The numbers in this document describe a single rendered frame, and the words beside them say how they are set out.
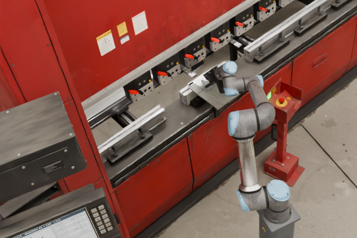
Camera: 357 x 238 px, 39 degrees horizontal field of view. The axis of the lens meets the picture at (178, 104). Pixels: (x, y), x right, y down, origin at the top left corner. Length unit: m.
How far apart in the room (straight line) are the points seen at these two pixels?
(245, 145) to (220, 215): 1.30
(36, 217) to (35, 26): 0.72
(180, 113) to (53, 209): 1.39
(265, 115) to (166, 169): 0.98
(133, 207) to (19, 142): 1.61
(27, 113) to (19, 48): 0.29
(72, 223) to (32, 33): 0.75
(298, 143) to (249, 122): 1.69
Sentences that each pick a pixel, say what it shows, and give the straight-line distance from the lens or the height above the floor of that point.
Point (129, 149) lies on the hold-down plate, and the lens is 3.02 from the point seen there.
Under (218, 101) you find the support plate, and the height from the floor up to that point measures 1.00.
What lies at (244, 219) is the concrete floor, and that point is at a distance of 3.73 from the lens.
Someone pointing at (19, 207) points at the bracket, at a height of 1.21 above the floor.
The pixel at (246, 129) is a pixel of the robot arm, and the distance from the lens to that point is 2.49.
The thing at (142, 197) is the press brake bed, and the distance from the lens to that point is 3.28.
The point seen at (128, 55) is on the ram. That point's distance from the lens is 2.67.
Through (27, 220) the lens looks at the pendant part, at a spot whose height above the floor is 1.60.
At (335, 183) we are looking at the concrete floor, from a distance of 3.94.
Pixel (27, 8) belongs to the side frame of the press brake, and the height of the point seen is 2.16.
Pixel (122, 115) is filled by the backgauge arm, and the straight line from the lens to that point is 3.29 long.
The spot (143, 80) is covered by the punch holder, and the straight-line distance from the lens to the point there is 2.83.
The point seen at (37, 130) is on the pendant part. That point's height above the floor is 1.95.
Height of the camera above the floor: 3.20
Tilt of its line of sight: 46 degrees down
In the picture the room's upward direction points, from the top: 10 degrees counter-clockwise
